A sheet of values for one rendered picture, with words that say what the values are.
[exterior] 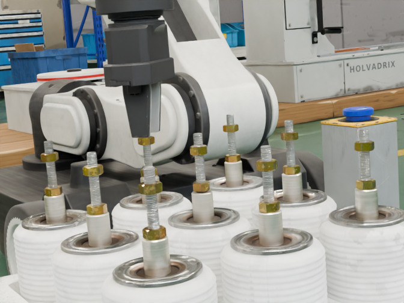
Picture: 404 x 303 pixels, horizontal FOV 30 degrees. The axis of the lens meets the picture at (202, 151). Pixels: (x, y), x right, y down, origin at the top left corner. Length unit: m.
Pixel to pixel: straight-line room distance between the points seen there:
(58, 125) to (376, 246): 0.90
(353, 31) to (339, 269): 7.05
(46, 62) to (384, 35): 3.50
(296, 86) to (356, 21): 4.35
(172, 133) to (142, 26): 0.32
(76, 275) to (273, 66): 2.86
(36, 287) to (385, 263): 0.36
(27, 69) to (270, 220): 4.79
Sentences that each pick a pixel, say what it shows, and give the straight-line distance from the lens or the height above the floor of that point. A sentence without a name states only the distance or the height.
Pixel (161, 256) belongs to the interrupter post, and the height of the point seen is 0.27.
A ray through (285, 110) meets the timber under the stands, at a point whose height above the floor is 0.06.
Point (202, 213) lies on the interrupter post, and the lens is 0.78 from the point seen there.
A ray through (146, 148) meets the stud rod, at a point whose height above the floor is 0.32.
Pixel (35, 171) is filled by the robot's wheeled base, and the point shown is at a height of 0.17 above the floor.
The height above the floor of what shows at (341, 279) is 0.20.
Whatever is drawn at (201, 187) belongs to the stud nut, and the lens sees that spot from 0.77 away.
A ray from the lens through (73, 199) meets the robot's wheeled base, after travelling 1.17.
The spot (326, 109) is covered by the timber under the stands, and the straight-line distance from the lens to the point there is 3.43.
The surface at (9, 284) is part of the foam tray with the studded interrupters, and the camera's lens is 0.90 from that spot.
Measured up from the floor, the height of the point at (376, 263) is 0.22.
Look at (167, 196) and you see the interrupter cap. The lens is 0.90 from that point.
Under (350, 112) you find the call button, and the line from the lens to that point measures 0.99.
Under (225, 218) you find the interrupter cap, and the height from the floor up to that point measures 0.25.
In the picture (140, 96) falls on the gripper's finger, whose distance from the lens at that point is 0.85.
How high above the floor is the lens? 0.45
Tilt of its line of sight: 9 degrees down
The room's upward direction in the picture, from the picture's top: 4 degrees counter-clockwise
